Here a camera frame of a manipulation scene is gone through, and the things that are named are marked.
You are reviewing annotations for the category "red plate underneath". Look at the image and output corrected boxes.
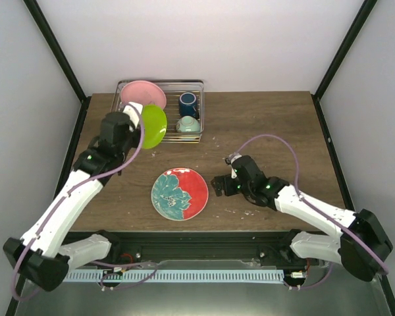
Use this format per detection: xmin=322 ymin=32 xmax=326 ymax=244
xmin=151 ymin=167 xmax=209 ymax=221

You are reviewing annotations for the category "green floral bowl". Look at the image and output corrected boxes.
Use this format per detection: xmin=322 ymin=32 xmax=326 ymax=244
xmin=175 ymin=116 xmax=200 ymax=133

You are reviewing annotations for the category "dark blue mug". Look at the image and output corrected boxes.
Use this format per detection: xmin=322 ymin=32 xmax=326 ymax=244
xmin=178 ymin=92 xmax=199 ymax=119

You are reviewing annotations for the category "lime green small plate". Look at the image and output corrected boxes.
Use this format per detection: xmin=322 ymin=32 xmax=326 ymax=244
xmin=142 ymin=105 xmax=168 ymax=149

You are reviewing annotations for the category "pink plate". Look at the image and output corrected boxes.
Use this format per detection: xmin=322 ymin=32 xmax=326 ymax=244
xmin=120 ymin=80 xmax=167 ymax=109

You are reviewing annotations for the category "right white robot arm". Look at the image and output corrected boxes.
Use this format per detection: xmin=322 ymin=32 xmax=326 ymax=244
xmin=211 ymin=154 xmax=393 ymax=282

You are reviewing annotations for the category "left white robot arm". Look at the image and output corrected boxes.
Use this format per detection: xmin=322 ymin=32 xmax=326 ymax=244
xmin=3 ymin=102 xmax=144 ymax=292

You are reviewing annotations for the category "light blue slotted strip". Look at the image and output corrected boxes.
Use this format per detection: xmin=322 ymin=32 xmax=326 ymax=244
xmin=64 ymin=269 xmax=284 ymax=284

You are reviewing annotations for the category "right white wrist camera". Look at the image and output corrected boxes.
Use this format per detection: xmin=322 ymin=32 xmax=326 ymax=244
xmin=224 ymin=153 xmax=241 ymax=179

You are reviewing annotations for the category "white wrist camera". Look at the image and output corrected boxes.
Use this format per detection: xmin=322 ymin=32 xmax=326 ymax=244
xmin=224 ymin=153 xmax=241 ymax=179
xmin=122 ymin=101 xmax=144 ymax=129

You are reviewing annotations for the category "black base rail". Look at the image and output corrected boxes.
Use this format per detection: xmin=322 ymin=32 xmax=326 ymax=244
xmin=78 ymin=231 xmax=376 ymax=267

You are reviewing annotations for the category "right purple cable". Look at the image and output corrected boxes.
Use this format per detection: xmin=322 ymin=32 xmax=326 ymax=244
xmin=232 ymin=134 xmax=389 ymax=276

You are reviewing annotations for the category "purple cable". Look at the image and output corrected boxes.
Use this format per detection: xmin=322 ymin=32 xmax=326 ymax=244
xmin=232 ymin=134 xmax=389 ymax=276
xmin=12 ymin=103 xmax=145 ymax=302

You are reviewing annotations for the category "wire dish rack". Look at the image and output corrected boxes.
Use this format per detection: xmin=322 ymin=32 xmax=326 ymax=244
xmin=111 ymin=80 xmax=204 ymax=149

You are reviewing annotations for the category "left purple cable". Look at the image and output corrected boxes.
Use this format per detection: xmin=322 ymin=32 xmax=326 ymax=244
xmin=12 ymin=103 xmax=145 ymax=302

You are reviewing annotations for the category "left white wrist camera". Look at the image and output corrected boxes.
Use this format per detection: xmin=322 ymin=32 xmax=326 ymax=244
xmin=122 ymin=101 xmax=144 ymax=129

